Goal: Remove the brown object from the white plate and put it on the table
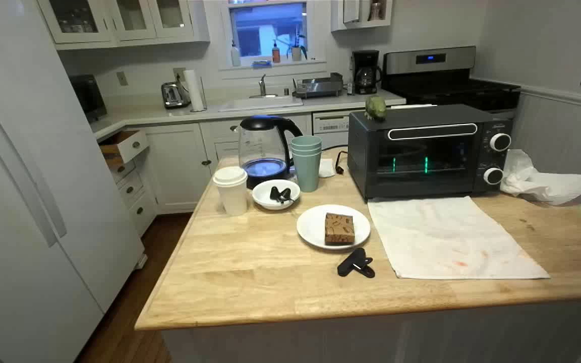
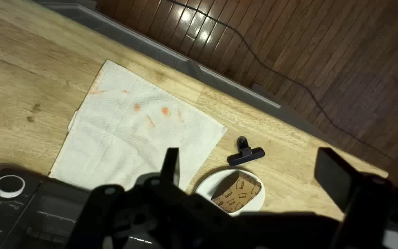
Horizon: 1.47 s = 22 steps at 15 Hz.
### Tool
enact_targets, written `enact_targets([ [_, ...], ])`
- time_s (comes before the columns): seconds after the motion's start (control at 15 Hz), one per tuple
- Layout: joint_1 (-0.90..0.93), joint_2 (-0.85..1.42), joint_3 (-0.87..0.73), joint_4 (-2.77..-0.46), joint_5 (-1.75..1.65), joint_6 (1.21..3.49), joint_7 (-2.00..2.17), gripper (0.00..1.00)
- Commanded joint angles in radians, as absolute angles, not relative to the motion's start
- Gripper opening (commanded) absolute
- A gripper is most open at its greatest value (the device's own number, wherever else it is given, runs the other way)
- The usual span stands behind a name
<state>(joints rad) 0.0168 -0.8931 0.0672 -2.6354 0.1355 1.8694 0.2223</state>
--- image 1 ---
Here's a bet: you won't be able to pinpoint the white round plate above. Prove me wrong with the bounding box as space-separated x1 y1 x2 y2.
296 204 371 250

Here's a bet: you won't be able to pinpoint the green object on oven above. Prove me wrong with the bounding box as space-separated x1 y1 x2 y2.
364 96 388 119

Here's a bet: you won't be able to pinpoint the black items in bowl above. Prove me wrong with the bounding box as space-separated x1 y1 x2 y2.
271 186 293 204

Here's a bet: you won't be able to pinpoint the small white bowl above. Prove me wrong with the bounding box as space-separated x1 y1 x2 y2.
251 179 300 210

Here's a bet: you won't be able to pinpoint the teal stacked cups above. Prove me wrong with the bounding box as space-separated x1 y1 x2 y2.
290 135 321 191

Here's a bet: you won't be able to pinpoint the glass electric kettle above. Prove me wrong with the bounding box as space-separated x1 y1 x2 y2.
238 115 300 190

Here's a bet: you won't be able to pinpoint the white lidded cup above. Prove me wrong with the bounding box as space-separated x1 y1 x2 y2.
211 166 248 216

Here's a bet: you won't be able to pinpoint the black clip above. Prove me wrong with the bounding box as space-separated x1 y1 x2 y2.
337 248 374 278

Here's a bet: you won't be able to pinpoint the kitchen sink faucet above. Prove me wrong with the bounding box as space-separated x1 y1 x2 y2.
257 74 268 96

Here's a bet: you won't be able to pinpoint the dish rack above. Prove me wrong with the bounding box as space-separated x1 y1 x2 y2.
293 72 343 99

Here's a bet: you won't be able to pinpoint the black toaster oven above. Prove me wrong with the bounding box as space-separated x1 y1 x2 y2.
347 104 513 199

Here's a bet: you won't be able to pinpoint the paper towel roll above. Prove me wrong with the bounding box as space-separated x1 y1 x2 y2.
184 69 206 110

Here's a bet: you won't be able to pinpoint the black coffee maker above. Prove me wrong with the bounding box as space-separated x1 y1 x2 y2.
353 51 380 94

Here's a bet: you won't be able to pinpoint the silver toaster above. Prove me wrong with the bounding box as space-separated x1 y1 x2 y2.
162 80 190 108

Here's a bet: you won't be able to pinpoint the white paper towel sheet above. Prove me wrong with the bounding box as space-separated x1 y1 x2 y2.
366 198 548 280

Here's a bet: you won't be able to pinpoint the kitchen window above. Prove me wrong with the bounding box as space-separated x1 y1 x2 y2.
225 0 309 69

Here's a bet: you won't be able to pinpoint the open wooden drawer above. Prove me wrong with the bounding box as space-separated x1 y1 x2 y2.
99 131 150 168

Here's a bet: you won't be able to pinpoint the stainless steel stove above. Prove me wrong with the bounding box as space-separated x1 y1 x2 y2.
381 46 520 110

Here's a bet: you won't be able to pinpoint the crumpled white paper towel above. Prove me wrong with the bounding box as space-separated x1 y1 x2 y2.
500 149 581 205

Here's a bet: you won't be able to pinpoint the white refrigerator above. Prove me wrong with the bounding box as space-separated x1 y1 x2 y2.
0 0 142 363

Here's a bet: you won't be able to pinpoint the white upper cabinet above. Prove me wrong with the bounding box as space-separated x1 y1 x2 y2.
36 0 210 51

